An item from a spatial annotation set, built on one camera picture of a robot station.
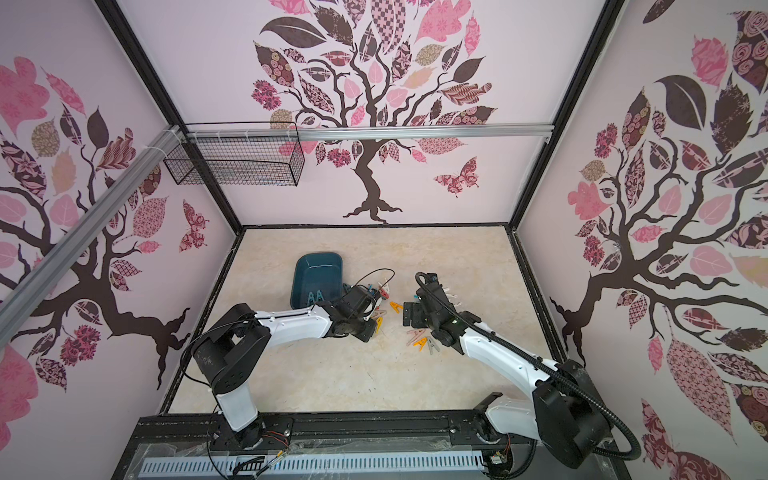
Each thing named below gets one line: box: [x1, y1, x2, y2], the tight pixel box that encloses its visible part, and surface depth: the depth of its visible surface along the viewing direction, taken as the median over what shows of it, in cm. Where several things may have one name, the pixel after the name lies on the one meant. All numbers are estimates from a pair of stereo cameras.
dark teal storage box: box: [290, 252, 343, 310], surface depth 103 cm
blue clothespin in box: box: [307, 290, 325, 306], surface depth 100 cm
